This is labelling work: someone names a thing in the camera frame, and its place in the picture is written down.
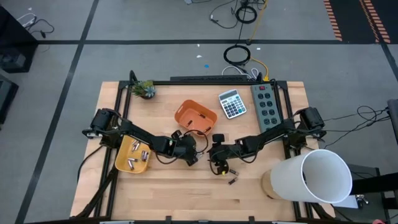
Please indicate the black mat orange striped edges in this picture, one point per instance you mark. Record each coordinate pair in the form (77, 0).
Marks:
(354, 18)

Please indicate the small potted succulent plant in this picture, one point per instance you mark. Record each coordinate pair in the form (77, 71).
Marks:
(144, 90)

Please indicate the silver rectangular battery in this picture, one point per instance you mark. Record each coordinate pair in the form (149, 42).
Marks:
(146, 155)
(143, 155)

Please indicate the black long bar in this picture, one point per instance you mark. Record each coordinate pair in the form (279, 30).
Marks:
(208, 78)

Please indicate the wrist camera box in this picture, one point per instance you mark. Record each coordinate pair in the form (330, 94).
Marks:
(218, 138)
(176, 134)

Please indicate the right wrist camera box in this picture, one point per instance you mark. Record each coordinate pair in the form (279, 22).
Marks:
(218, 138)

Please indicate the black cabinet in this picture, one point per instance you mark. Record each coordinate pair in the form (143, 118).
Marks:
(12, 37)

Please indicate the yellow plastic bin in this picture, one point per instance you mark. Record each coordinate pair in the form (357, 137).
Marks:
(124, 155)

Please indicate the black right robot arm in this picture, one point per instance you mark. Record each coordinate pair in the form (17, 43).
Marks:
(267, 135)

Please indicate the white paper sheet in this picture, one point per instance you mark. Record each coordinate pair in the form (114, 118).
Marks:
(345, 203)

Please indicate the black box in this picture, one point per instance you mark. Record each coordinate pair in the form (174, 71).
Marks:
(6, 96)

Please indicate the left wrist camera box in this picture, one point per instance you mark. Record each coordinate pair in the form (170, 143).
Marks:
(176, 134)

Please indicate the black aluminium table frame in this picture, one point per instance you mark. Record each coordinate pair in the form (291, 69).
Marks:
(122, 84)

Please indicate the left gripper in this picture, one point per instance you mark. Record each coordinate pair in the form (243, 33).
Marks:
(185, 147)

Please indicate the metal clamp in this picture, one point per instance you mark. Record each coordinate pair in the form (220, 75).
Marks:
(361, 200)

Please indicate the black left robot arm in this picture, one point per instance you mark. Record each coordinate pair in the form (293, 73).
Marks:
(140, 137)

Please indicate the black and copper battery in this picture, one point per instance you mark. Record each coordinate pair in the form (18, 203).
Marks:
(234, 172)
(202, 116)
(207, 129)
(188, 123)
(232, 181)

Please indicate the grey desk calculator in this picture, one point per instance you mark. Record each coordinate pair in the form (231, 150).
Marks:
(233, 105)

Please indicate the orange plastic bin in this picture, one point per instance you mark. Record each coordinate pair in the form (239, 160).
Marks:
(196, 123)

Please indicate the black side table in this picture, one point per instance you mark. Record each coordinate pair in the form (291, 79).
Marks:
(373, 186)

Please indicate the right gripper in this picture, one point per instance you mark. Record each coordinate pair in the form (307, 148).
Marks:
(225, 151)

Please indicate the red object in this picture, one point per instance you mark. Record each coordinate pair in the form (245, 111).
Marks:
(378, 221)

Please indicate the grey power strip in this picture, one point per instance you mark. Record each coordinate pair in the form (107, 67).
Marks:
(267, 105)

